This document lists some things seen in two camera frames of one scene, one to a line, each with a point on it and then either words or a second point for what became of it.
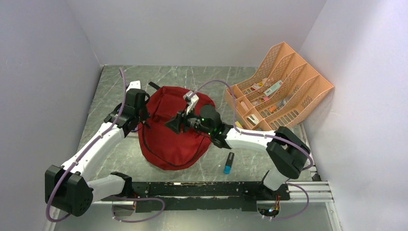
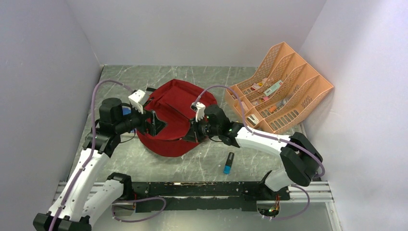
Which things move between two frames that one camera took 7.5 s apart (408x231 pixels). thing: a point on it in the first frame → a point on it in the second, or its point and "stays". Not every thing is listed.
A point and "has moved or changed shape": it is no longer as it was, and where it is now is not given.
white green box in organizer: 271,89 stays
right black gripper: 175,123 → 194,133
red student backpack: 160,144 has moved or changed shape
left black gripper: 145,114 → 157,124
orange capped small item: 272,108 stays
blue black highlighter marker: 227,169 stays
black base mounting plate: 221,196 stays
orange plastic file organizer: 283,91 stays
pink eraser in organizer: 246,107 stays
